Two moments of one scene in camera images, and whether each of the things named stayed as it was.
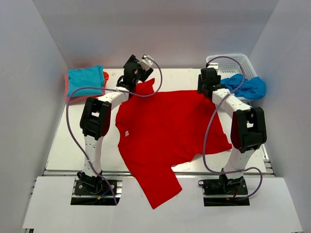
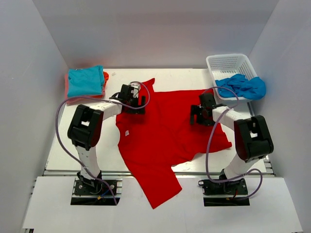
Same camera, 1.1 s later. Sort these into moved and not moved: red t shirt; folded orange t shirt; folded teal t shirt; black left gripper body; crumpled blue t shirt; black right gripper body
Moved: black right gripper body; black left gripper body
Not moved: folded orange t shirt; folded teal t shirt; red t shirt; crumpled blue t shirt
